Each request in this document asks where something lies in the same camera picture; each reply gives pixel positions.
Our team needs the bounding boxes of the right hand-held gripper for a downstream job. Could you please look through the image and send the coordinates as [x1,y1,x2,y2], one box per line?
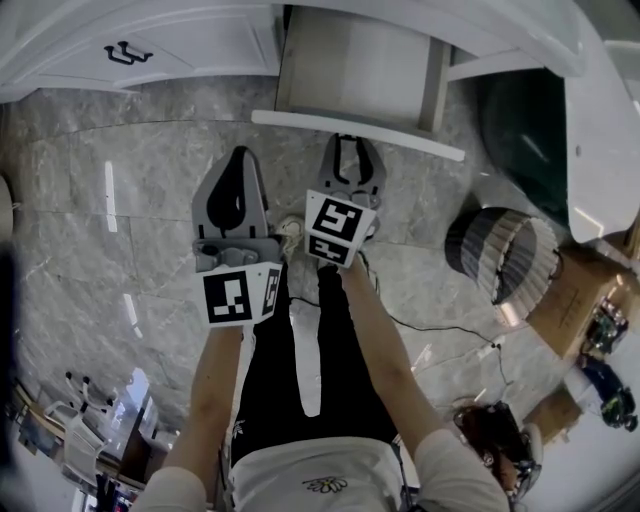
[303,133,389,269]

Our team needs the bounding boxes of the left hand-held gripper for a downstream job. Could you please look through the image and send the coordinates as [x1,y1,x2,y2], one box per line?
[191,145,285,329]

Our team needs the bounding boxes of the white drawer with black knob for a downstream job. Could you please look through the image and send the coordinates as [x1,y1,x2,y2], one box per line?
[250,5,467,163]

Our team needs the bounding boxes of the person's left forearm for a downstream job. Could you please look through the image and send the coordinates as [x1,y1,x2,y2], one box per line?
[163,323,257,474]

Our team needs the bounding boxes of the person's right forearm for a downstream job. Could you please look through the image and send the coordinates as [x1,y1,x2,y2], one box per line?
[318,254,447,444]

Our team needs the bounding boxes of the person's left white shoe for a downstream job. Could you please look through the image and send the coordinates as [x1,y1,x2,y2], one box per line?
[272,214,307,262]

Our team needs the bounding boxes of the pleated waste basket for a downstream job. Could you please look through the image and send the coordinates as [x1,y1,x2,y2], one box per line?
[443,206,562,327]

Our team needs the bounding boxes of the black trousers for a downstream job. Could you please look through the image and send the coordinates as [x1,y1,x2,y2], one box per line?
[232,262,404,464]

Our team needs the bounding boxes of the white vanity cabinet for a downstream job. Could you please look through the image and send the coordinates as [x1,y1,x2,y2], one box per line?
[0,0,551,96]

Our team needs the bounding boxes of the white tub with green shell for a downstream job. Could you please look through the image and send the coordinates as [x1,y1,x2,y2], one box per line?
[477,39,640,247]

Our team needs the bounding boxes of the white swivel chair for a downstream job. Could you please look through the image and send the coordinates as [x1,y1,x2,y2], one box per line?
[43,369,124,485]

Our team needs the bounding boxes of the white flower print shirt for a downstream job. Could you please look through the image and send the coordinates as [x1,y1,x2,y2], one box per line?
[142,428,509,512]

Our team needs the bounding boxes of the green circuit board device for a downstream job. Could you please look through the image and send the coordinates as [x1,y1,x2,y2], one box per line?
[589,297,629,354]

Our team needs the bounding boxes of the small brown cardboard box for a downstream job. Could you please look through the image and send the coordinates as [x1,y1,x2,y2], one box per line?
[524,389,584,444]

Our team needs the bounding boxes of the green wheeled robot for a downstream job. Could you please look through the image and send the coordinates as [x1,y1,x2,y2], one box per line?
[599,384,640,432]

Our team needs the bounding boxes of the thin black cable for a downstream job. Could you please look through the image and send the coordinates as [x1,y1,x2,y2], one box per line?
[288,294,509,387]

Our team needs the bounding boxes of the black cabinet door handle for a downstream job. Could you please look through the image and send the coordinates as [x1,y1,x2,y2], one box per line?
[118,40,154,66]
[103,42,132,66]

